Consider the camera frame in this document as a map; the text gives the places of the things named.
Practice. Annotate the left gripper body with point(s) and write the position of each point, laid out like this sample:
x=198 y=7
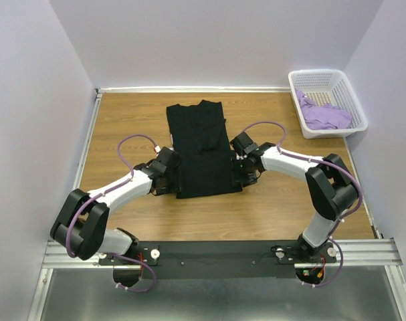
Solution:
x=172 y=183

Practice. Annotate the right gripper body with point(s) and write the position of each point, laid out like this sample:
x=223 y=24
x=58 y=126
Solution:
x=243 y=172

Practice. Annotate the black t shirt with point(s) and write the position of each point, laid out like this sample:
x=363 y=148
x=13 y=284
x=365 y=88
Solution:
x=199 y=135

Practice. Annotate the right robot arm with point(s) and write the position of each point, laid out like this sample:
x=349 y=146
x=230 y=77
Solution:
x=333 y=190

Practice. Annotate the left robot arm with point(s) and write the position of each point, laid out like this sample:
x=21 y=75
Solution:
x=81 y=225

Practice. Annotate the purple t shirt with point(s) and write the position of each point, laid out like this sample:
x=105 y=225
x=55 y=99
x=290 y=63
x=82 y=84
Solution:
x=326 y=117

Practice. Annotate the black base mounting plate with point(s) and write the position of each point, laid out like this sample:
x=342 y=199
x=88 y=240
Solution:
x=186 y=260

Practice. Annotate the white plastic laundry basket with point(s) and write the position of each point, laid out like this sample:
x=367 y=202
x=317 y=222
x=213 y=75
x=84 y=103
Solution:
x=327 y=86

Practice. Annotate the aluminium table frame rail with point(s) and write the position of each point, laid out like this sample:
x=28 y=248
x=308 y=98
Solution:
x=277 y=208

